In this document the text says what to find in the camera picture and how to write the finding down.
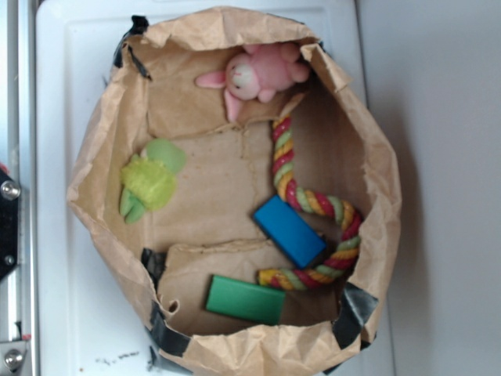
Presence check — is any blue rectangular block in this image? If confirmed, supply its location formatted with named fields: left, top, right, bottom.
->
left=253, top=195, right=327, bottom=269

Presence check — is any brown paper bag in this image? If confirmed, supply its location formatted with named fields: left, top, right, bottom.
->
left=67, top=7, right=402, bottom=375

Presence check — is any multicolour twisted rope toy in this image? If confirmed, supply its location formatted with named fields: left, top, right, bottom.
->
left=257, top=115, right=363, bottom=291

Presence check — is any black mounting bracket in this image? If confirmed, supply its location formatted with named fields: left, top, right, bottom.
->
left=0, top=164, right=21, bottom=280

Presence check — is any green rectangular block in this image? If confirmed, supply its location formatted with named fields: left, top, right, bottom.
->
left=205, top=275, right=286, bottom=325

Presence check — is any pink plush bunny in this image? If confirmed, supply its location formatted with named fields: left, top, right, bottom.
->
left=195, top=42, right=310, bottom=122

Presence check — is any white plastic tray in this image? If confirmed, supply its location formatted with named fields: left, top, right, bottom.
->
left=36, top=1, right=214, bottom=375

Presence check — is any green plush toy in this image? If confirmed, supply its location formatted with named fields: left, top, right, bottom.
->
left=119, top=138, right=186, bottom=224

